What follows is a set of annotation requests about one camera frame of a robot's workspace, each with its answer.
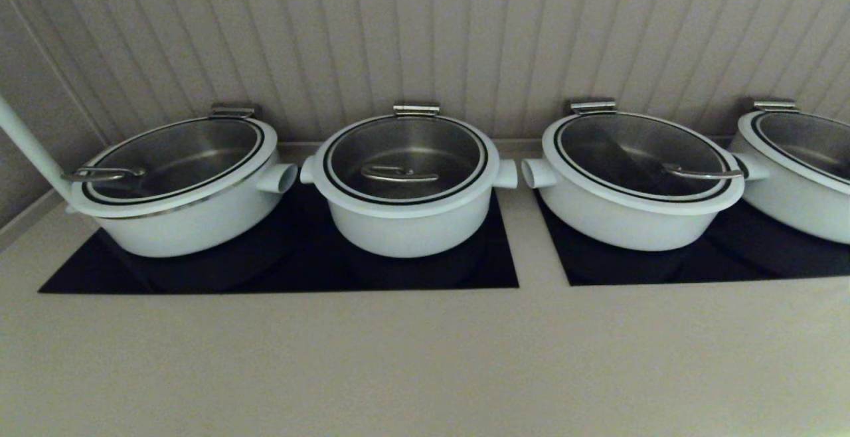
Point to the white round pole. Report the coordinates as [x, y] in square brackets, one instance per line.
[26, 145]

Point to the black glass induction cooktop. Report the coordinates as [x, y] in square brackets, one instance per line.
[265, 271]
[730, 264]

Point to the white steel-lined pot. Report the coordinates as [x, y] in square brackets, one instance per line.
[624, 228]
[199, 234]
[797, 211]
[405, 232]

